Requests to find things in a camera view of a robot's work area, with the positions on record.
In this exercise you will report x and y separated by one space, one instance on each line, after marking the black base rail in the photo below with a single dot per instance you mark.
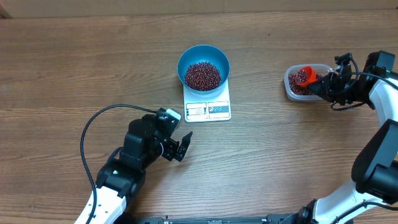
269 219

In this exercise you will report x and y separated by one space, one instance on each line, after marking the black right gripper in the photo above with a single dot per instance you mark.
325 91

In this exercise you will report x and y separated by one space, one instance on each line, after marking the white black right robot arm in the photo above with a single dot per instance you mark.
373 180

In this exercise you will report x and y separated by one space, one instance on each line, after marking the blue bowl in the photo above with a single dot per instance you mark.
204 53

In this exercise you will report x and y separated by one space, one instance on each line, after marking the clear plastic bean container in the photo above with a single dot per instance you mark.
320 69

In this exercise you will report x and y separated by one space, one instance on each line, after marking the red adzuki beans in container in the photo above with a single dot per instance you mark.
298 90

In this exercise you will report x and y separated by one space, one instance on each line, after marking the red adzuki beans in bowl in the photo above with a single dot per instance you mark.
202 76

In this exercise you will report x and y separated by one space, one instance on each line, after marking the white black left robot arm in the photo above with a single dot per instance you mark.
124 173

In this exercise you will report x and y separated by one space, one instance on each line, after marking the white digital kitchen scale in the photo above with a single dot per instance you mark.
215 106

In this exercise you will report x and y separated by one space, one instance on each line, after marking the orange plastic measuring scoop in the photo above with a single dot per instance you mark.
311 75

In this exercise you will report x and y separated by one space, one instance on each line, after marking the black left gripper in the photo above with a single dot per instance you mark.
172 145

